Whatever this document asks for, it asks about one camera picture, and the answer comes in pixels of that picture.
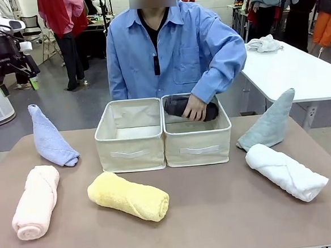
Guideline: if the pink towel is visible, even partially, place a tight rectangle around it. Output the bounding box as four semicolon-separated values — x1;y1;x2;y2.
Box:
8;164;65;242

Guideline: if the crumpled white cloth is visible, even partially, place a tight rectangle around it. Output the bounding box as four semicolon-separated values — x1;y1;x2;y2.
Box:
245;33;284;54

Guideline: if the white side table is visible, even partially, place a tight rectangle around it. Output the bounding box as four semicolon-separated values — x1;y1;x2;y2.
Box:
237;36;331;138

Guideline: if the cream fabric storage box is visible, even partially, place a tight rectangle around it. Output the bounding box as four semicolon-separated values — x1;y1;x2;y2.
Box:
91;96;168;176
159;89;234;169

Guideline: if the bystander in plaid scarf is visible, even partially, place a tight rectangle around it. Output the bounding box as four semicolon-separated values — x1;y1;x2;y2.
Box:
245;0;305;42

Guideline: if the yellow towel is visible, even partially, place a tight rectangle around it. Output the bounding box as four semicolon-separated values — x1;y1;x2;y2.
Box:
86;168;172;228

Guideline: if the bystander in red top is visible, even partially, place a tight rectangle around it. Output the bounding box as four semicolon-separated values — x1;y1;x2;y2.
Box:
36;0;93;93

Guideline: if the grey office chair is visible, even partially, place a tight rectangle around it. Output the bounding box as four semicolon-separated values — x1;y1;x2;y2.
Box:
19;14;44;44

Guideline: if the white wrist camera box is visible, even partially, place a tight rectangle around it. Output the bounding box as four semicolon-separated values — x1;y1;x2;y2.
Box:
19;40;33;53

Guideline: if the person's left hand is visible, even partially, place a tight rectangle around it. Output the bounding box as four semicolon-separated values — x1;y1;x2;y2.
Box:
180;93;210;124

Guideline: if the person's left forearm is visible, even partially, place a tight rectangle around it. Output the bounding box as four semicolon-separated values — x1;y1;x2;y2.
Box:
187;36;251;106

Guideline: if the lavender cone-folded towel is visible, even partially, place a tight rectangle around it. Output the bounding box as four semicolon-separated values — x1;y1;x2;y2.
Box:
27;101;82;170

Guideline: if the person in blue shirt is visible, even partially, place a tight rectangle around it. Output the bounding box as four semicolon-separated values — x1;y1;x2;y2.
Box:
102;0;251;112

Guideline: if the person's right forearm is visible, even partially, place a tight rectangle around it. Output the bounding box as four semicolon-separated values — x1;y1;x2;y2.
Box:
107;67;130;102

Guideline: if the white towel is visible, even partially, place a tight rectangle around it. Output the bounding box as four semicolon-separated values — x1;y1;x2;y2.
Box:
244;138;331;207

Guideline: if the white folding stool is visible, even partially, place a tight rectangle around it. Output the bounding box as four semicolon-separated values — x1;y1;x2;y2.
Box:
40;31;65;66

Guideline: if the grey-green cone-folded towel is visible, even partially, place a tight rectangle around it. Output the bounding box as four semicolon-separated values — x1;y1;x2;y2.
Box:
232;87;300;153

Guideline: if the dark grey towel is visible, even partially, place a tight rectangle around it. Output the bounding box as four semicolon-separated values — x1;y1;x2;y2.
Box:
163;93;220;126

